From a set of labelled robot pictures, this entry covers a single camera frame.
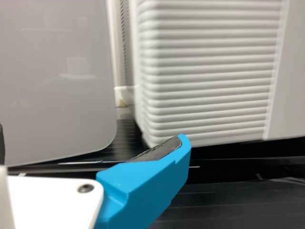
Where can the incubator door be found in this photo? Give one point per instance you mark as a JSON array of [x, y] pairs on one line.
[[205, 71]]

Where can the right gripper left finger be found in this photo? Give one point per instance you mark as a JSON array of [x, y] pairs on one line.
[[2, 145]]

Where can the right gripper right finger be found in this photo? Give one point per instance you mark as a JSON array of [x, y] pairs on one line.
[[143, 190]]

